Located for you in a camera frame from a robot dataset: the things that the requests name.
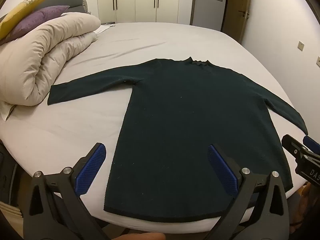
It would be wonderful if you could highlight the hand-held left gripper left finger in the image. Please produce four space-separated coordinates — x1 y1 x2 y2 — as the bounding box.
22 142 110 240

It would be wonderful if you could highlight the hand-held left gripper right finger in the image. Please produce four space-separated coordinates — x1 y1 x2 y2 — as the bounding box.
204 144 290 240

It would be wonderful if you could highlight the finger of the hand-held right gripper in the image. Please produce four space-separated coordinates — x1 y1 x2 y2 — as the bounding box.
281 134 306 161
302 135 320 155

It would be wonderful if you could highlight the dark green knit sweater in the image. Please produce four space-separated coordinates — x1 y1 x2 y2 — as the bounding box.
47 57 308 223

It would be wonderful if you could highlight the beige rolled duvet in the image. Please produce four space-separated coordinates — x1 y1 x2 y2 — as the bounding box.
0 12 101 122

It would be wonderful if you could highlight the bed with grey sheet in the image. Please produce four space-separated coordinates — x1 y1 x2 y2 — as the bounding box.
0 22 304 233

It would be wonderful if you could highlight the white folded sheet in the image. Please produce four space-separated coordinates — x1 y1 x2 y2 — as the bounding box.
94 26 112 35

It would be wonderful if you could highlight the brown wooden door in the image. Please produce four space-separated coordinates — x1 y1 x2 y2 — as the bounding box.
221 0 252 44

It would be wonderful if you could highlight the purple pillow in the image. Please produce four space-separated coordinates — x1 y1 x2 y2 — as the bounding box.
2 5 70 43

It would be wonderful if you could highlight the grey padded headboard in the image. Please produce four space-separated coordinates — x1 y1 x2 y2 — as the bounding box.
0 0 90 20

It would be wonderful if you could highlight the white wardrobe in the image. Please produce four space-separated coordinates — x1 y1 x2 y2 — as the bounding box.
96 0 198 25

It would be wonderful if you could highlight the yellow pillow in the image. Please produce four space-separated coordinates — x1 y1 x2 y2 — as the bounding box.
0 0 55 40

